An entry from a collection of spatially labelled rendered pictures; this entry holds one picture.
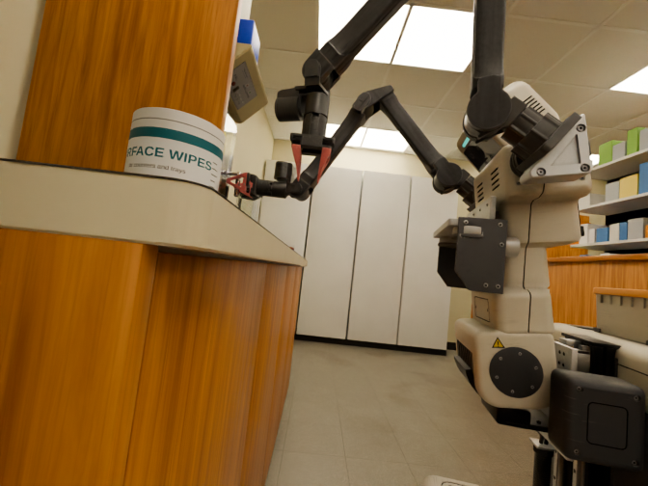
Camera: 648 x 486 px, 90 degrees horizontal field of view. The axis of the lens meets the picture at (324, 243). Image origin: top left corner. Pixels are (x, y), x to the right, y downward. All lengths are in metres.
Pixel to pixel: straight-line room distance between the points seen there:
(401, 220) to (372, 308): 1.15
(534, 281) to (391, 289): 3.30
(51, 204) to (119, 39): 0.90
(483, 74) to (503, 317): 0.50
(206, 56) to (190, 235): 0.83
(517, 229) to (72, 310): 0.81
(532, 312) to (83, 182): 0.79
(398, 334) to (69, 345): 4.04
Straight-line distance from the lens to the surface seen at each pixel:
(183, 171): 0.49
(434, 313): 4.28
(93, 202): 0.23
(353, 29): 0.84
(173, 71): 1.01
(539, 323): 0.84
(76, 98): 1.09
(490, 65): 0.78
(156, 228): 0.21
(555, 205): 0.90
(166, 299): 0.25
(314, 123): 0.78
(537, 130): 0.73
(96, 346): 0.23
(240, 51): 1.09
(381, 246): 4.07
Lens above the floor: 0.90
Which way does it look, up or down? 5 degrees up
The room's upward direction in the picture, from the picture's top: 6 degrees clockwise
